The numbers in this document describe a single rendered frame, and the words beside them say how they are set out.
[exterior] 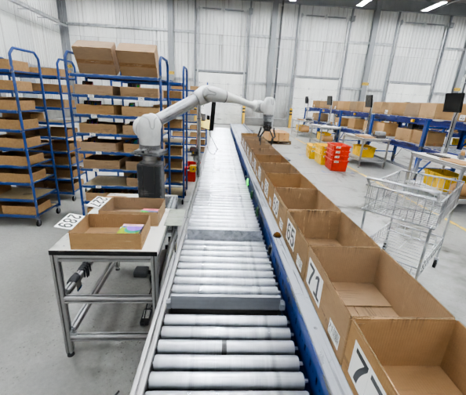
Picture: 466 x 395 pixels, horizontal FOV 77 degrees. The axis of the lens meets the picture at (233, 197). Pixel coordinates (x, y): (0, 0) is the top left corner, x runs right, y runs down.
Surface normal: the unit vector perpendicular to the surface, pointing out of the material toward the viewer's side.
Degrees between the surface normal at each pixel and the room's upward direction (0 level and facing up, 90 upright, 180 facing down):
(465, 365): 90
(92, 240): 91
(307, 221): 90
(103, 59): 118
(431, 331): 90
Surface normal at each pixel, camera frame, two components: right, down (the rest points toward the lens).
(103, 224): 0.10, 0.31
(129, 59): 0.00, 0.79
